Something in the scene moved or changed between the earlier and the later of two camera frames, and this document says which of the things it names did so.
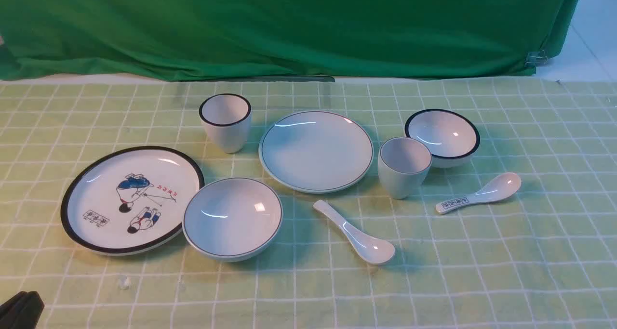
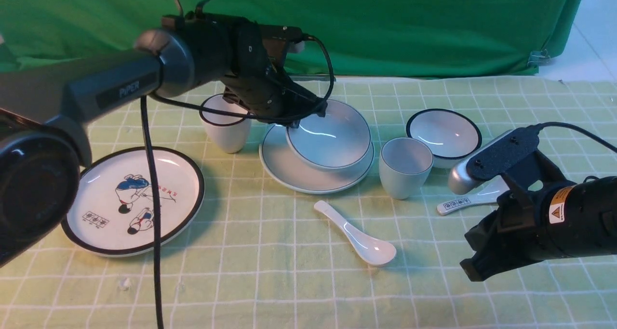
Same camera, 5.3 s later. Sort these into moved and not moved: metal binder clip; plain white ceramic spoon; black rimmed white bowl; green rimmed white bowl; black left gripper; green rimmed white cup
Moved: black left gripper; green rimmed white bowl
Not moved: black rimmed white bowl; metal binder clip; green rimmed white cup; plain white ceramic spoon
